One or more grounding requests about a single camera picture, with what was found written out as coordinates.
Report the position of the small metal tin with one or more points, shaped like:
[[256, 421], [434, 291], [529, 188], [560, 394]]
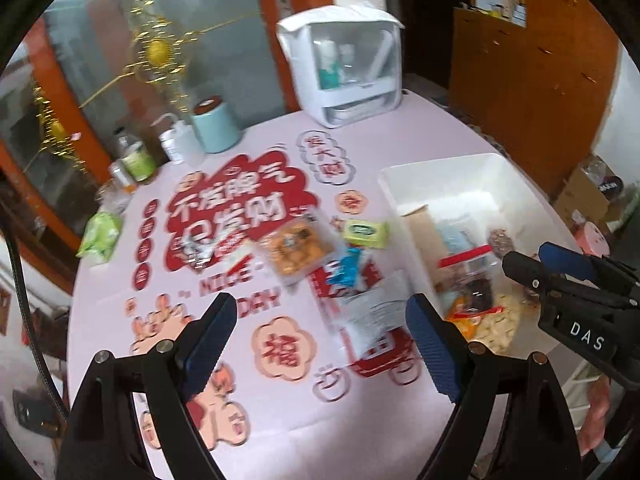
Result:
[[122, 177]]

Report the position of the white plastic storage bin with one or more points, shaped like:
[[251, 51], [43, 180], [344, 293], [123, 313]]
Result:
[[450, 185]]

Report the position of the cardboard box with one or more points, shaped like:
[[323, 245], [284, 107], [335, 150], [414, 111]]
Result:
[[580, 200]]

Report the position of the wooden glass door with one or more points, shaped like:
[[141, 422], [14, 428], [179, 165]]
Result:
[[315, 35]]

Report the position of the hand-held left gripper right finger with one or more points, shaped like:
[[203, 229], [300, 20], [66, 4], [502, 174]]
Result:
[[435, 350]]

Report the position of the green tissue pack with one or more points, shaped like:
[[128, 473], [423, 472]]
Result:
[[100, 237]]

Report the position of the dark chocolate packet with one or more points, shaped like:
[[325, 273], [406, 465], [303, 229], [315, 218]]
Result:
[[202, 252]]

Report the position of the white printed snack packet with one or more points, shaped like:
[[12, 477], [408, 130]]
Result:
[[372, 307]]

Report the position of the gold door ornament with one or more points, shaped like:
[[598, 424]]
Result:
[[55, 127], [156, 51]]

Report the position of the teal canister brown lid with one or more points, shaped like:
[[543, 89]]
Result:
[[217, 127]]

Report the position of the green label oil bottle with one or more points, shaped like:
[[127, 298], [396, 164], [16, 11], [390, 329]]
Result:
[[137, 162]]

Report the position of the green candy packet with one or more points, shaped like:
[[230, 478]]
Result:
[[366, 234]]

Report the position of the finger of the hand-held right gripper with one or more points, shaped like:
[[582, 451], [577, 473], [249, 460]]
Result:
[[567, 260], [525, 270]]

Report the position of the white cosmetic storage box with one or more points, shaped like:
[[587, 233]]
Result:
[[300, 75]]

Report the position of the yellow cake packet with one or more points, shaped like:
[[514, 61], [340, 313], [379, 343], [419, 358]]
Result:
[[295, 250]]

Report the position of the clear nut cluster packet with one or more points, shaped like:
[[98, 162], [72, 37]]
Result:
[[501, 242]]

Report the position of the rice crisp packet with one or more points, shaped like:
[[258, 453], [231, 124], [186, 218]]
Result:
[[495, 332]]

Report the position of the large white blue packet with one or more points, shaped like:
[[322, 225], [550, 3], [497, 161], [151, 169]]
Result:
[[452, 237]]

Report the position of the blue snack packet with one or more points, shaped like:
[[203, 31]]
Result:
[[345, 266]]

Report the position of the pink printed tablecloth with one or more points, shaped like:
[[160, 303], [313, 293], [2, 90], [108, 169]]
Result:
[[280, 410]]

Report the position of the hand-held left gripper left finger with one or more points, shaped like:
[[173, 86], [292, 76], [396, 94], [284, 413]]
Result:
[[210, 345]]

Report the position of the white squeeze bottle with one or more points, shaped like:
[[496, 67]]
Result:
[[189, 146]]

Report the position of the person's right hand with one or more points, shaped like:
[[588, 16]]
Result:
[[597, 410]]

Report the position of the clear glass cup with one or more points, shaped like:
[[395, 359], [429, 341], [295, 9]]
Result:
[[115, 200]]

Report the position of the white pill bottle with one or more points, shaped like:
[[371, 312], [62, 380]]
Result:
[[171, 151]]

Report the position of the orange oat bar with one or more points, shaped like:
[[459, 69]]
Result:
[[467, 317]]

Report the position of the wooden cabinet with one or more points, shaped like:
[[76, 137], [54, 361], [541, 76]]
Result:
[[525, 85]]

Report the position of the pink round container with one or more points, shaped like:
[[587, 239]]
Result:
[[592, 239]]

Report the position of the beige cracker packet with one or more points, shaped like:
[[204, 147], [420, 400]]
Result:
[[417, 232]]

